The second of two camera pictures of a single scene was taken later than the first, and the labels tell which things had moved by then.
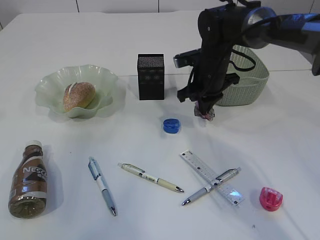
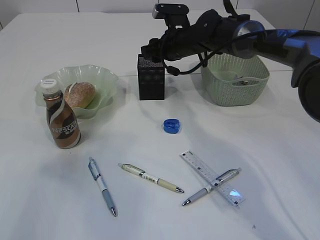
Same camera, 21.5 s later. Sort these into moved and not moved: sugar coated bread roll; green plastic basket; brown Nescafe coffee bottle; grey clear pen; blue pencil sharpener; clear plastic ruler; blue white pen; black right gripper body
Moved: black right gripper body; brown Nescafe coffee bottle
Not moved: clear plastic ruler; blue pencil sharpener; green plastic basket; blue white pen; sugar coated bread roll; grey clear pen
